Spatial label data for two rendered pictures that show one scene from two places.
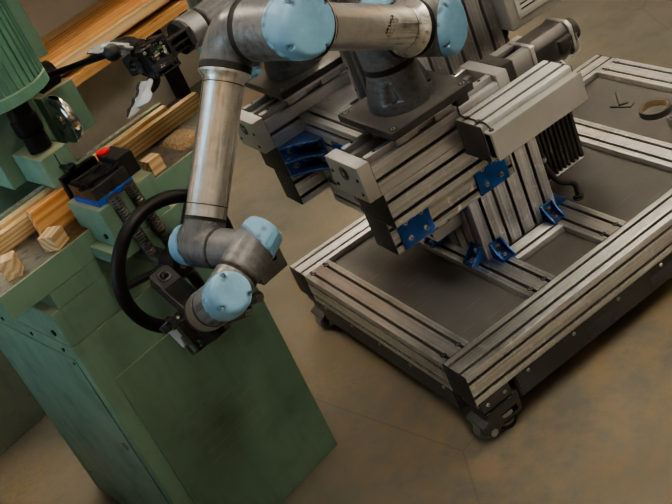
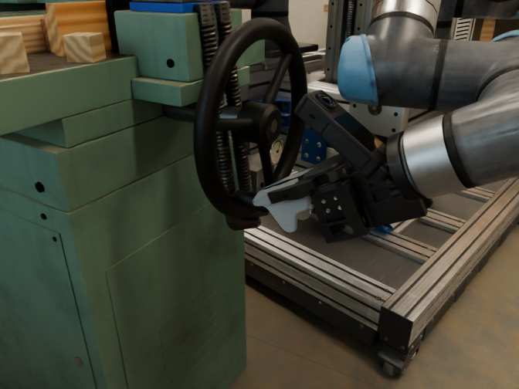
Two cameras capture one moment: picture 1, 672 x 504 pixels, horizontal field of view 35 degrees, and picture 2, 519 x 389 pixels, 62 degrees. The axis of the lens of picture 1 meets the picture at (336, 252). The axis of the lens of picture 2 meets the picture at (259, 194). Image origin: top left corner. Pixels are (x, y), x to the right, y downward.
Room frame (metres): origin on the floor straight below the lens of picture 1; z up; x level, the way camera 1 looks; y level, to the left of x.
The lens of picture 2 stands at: (1.31, 0.58, 1.00)
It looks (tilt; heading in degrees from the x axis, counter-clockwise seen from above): 26 degrees down; 333
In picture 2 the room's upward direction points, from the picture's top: straight up
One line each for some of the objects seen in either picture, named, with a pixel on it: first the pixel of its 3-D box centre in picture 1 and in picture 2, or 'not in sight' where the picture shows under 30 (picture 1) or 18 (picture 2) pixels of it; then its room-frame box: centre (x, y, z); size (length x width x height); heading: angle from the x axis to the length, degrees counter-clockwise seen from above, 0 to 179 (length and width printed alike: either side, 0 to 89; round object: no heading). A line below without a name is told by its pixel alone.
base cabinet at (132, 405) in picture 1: (154, 371); (97, 275); (2.26, 0.54, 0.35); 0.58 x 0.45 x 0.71; 32
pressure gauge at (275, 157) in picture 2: not in sight; (270, 153); (2.11, 0.14, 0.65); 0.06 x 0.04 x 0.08; 122
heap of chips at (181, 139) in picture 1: (180, 136); not in sight; (2.22, 0.21, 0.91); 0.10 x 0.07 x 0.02; 32
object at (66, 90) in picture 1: (62, 109); not in sight; (2.39, 0.44, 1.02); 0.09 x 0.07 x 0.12; 122
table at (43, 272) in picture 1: (108, 216); (145, 65); (2.07, 0.41, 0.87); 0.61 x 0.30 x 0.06; 122
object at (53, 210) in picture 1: (79, 194); (117, 24); (2.09, 0.44, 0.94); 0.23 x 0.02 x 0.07; 122
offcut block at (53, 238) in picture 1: (53, 238); (85, 47); (1.97, 0.51, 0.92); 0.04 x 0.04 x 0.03; 56
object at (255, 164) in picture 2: (255, 256); (245, 176); (2.17, 0.18, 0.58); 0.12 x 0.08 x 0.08; 32
